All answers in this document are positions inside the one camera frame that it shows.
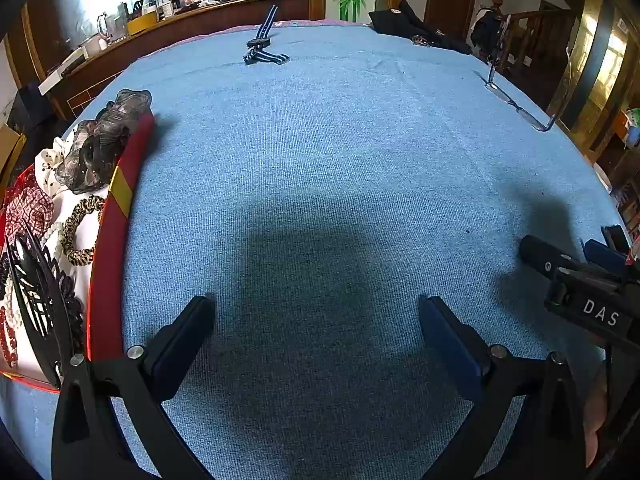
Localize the blue tablecloth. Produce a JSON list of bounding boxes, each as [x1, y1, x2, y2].
[[0, 19, 629, 480]]

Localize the white pearl bracelet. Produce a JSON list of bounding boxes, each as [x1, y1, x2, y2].
[[39, 219, 67, 262]]

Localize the green plastic bag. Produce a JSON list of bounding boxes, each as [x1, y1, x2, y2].
[[625, 107, 640, 149]]

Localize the red tray with white inside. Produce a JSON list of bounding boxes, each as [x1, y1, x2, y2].
[[0, 112, 156, 394]]

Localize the leopard print hair tie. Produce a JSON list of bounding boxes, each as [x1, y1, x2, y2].
[[59, 196, 106, 267]]

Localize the dark bag on railing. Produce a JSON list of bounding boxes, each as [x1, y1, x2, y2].
[[470, 10, 506, 53]]

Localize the wooden counter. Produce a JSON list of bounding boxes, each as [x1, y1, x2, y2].
[[20, 0, 311, 121]]

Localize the yellow box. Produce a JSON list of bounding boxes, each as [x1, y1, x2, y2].
[[127, 12, 161, 36]]

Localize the cardboard box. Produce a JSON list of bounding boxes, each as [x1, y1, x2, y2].
[[0, 125, 27, 196]]

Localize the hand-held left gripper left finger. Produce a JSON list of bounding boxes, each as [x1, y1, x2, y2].
[[51, 295, 217, 480]]

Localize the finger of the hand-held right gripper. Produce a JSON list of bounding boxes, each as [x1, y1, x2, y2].
[[519, 234, 581, 281], [582, 225, 632, 275]]

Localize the wristwatch with striped strap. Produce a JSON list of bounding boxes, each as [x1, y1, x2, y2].
[[243, 5, 290, 66]]

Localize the gold pillar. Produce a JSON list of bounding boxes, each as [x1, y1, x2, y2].
[[547, 0, 640, 151]]

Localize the black braided hair tie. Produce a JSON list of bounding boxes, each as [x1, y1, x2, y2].
[[60, 275, 87, 352]]

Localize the black cloth bag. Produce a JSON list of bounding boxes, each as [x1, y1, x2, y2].
[[369, 0, 473, 55]]

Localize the red plaid scrunchie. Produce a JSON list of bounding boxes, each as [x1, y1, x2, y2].
[[5, 186, 55, 235]]

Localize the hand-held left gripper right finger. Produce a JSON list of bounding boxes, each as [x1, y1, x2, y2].
[[419, 295, 589, 480]]

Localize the eyeglasses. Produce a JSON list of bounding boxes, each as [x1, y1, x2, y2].
[[484, 15, 558, 133]]

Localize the large black hair clip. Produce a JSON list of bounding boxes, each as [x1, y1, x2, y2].
[[6, 232, 76, 391]]

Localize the person's right hand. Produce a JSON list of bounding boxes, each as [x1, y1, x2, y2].
[[581, 360, 609, 469]]

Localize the grey organza scrunchie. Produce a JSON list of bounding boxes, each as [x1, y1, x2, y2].
[[55, 89, 152, 196]]

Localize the red and pearl bead bracelet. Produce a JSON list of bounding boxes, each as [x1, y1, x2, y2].
[[0, 280, 21, 370]]

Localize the white polka dot scrunchie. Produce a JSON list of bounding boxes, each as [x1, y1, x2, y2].
[[34, 135, 81, 197]]

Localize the wooden stair railing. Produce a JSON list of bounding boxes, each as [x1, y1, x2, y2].
[[492, 0, 576, 81]]

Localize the white flat box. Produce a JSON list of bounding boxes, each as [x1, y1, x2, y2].
[[37, 50, 93, 96]]

